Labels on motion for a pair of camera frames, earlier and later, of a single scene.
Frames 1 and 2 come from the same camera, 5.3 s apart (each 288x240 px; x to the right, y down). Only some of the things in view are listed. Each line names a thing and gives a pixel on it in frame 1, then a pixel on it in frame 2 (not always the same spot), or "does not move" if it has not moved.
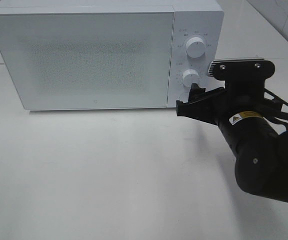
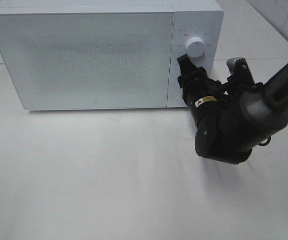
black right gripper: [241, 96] → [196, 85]
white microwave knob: [195, 47] does not move
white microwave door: [88, 60] does not move
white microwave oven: [91, 54] does not move
